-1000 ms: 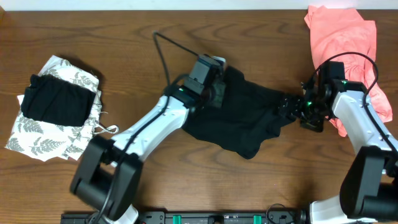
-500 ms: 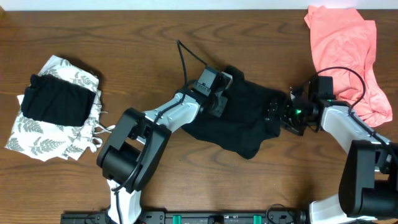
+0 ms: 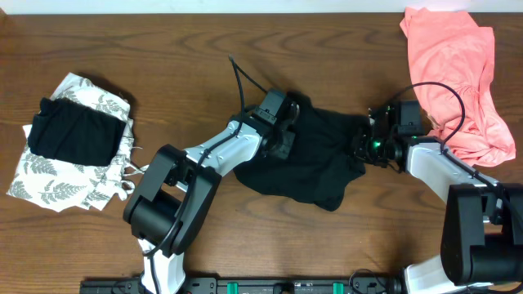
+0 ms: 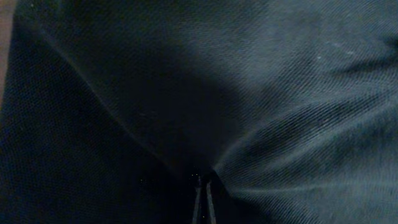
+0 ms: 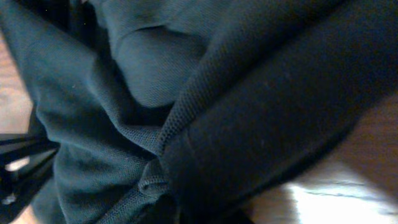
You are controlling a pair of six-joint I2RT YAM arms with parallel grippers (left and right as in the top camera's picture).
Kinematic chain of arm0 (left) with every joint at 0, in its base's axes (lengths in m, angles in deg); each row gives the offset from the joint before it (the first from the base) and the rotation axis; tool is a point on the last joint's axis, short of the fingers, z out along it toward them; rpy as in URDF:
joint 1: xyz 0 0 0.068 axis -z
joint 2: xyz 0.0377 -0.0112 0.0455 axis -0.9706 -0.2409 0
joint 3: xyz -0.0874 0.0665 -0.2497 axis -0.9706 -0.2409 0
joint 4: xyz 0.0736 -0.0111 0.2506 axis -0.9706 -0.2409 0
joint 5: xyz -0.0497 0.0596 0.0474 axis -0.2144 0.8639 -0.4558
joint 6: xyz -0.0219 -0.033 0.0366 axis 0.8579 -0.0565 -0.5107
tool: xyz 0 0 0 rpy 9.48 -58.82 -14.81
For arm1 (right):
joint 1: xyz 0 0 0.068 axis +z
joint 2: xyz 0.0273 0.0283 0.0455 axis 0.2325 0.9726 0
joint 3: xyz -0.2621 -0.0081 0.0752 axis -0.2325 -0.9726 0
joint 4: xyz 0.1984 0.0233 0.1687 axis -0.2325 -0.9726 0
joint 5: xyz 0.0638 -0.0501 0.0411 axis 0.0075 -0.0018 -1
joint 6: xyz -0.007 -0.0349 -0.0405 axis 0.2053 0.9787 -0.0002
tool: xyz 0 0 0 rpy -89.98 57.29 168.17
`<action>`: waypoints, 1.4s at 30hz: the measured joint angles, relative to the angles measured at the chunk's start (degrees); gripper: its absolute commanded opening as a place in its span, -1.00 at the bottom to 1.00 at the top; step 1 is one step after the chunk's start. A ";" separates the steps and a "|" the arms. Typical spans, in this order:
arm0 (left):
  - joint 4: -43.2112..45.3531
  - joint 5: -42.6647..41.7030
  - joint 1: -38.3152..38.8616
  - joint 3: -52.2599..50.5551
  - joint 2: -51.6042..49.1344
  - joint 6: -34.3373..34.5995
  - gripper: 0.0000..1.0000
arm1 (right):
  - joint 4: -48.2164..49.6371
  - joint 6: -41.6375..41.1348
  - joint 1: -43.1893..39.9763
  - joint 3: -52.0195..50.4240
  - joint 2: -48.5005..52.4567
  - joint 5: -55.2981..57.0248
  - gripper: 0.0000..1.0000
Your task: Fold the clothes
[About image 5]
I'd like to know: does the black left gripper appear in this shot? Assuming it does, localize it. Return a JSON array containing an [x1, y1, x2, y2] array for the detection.
[[1, 134, 59, 223]]

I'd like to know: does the black polo shirt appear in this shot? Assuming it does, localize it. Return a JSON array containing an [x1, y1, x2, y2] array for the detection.
[[1, 0, 397, 223]]

